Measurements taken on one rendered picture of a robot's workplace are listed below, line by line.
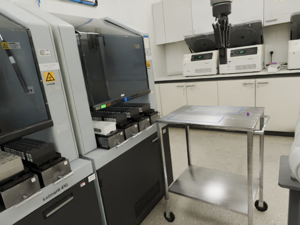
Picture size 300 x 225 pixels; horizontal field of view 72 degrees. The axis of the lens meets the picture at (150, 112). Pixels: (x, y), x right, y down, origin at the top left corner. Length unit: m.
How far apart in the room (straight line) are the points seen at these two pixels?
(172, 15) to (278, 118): 2.31
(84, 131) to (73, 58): 0.40
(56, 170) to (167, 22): 3.30
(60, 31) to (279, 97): 2.74
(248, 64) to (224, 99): 0.58
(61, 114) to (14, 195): 0.40
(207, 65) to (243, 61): 0.51
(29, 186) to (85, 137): 0.39
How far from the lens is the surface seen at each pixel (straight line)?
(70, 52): 1.19
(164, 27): 3.93
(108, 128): 1.27
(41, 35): 1.12
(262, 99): 3.22
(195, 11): 3.72
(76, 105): 1.18
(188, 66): 3.42
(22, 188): 1.00
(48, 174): 1.04
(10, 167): 1.04
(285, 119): 3.28
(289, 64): 3.16
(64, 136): 1.15
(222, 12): 0.96
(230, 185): 1.67
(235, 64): 3.21
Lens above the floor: 1.20
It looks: 14 degrees down
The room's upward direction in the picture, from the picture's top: 7 degrees counter-clockwise
